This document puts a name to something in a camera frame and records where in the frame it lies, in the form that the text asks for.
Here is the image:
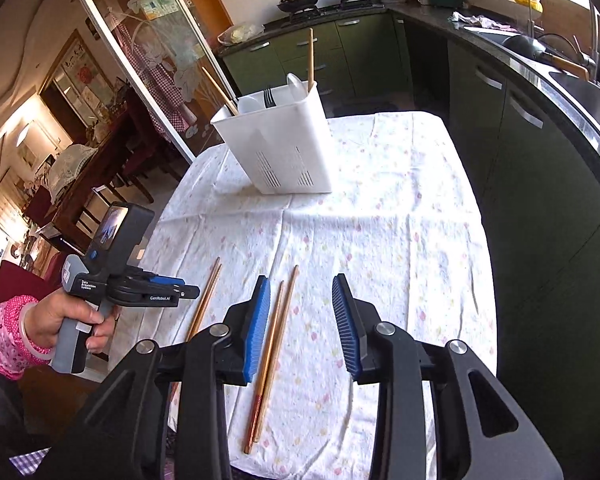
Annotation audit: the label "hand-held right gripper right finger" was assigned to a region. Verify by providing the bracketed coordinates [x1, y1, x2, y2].
[331, 274, 563, 480]

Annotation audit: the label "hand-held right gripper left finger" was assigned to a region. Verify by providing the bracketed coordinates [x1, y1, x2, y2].
[70, 275, 272, 480]

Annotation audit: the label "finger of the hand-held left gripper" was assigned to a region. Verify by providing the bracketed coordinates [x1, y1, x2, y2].
[110, 282, 201, 307]
[122, 269, 186, 287]

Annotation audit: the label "brown wooden chopstick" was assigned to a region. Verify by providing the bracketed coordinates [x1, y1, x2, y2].
[201, 65, 240, 116]
[170, 263, 224, 411]
[253, 265, 300, 444]
[307, 28, 316, 93]
[244, 280, 285, 456]
[184, 258, 220, 342]

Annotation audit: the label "white plastic utensil holder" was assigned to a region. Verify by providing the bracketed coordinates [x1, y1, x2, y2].
[210, 80, 334, 195]

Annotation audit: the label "person's left forearm pink sleeve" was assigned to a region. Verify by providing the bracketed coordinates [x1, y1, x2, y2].
[0, 295, 42, 382]

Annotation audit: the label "person's left hand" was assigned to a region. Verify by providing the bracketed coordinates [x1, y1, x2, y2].
[17, 287, 122, 356]

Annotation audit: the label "dark wooden dining table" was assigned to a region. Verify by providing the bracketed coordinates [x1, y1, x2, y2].
[27, 105, 147, 242]

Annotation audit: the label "white lace cloth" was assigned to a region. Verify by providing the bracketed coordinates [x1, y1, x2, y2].
[46, 143, 100, 199]

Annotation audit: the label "floral white tablecloth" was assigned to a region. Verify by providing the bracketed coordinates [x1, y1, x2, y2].
[115, 110, 499, 472]

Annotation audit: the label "dark wooden chair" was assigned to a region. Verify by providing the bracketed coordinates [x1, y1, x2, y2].
[112, 87, 182, 202]

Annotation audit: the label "red upholstered chair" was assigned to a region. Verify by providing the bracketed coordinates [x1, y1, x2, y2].
[0, 252, 72, 312]

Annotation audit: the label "red checkered apron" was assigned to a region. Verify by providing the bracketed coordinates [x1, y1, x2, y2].
[117, 22, 197, 134]

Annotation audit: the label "framed glass display cabinet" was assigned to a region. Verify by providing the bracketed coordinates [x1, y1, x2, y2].
[39, 30, 112, 127]

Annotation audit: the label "etched glass sliding door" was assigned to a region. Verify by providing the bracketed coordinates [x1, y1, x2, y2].
[62, 0, 239, 162]

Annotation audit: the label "green base cabinets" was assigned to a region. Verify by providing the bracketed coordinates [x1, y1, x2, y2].
[220, 7, 600, 461]

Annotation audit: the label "plastic bag with vegetables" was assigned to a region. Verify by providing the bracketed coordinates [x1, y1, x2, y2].
[217, 22, 266, 45]

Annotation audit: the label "black wok with lid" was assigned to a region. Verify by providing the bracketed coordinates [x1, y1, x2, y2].
[276, 0, 320, 14]

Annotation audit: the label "black gas stove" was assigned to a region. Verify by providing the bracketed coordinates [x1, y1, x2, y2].
[279, 0, 386, 22]

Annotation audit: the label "steel sink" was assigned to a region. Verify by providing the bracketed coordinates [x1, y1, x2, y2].
[544, 69, 600, 137]

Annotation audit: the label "crumpled dish rag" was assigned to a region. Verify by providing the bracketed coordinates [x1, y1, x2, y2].
[447, 10, 514, 31]

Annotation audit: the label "wooden cutting board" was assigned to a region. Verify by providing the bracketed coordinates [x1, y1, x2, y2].
[534, 0, 597, 44]

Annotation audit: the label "pale bangle bracelet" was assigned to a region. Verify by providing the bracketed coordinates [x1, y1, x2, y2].
[19, 304, 57, 362]

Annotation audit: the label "black pan with wooden handle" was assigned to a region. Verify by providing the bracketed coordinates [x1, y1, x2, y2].
[499, 32, 592, 82]

